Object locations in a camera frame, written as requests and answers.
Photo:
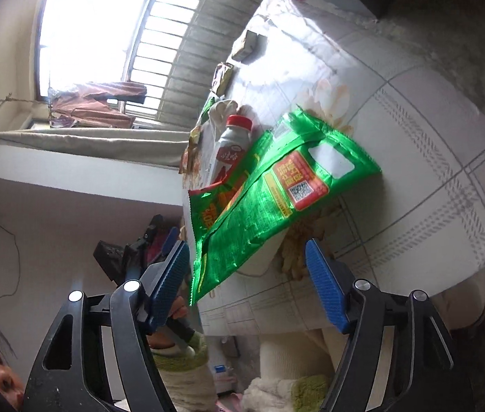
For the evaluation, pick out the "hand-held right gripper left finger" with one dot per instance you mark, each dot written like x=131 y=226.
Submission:
x=169 y=283

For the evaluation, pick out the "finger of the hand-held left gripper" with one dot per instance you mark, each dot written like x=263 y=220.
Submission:
x=171 y=238
x=154 y=227

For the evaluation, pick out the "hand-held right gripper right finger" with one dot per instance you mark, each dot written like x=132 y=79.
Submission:
x=326 y=287

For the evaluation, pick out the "large green snack bag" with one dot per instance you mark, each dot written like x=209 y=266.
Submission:
x=268 y=206

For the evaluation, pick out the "person's left forearm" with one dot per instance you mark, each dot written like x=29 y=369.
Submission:
x=186 y=377

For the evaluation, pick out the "person's right forearm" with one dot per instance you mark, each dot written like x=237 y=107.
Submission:
x=285 y=395

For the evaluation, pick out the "person's left hand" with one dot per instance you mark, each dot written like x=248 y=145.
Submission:
x=178 y=309

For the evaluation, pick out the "white container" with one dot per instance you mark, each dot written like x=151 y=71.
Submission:
x=259 y=257

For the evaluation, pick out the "orange yellow snack packet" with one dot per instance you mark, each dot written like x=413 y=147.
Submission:
x=195 y=137

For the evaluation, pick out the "small blue white box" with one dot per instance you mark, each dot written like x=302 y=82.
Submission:
x=221 y=371

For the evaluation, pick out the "white bottle with red cap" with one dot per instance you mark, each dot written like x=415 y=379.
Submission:
x=229 y=146

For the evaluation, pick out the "small green snack packet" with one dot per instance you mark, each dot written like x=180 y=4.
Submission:
x=207 y=109

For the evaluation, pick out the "white crumpled plastic wrapper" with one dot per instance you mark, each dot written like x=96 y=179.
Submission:
x=222 y=111

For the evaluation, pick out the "hanging pink brown clothes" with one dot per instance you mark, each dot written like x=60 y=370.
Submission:
x=96 y=103

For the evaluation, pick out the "small gold snack packet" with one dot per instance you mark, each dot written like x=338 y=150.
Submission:
x=223 y=77

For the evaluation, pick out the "floral checked tablecloth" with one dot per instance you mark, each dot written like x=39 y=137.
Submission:
x=418 y=137

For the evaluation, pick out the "large gold snack packet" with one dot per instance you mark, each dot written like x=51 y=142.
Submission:
x=246 y=45

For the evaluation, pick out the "barred window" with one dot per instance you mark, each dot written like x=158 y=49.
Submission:
x=96 y=21

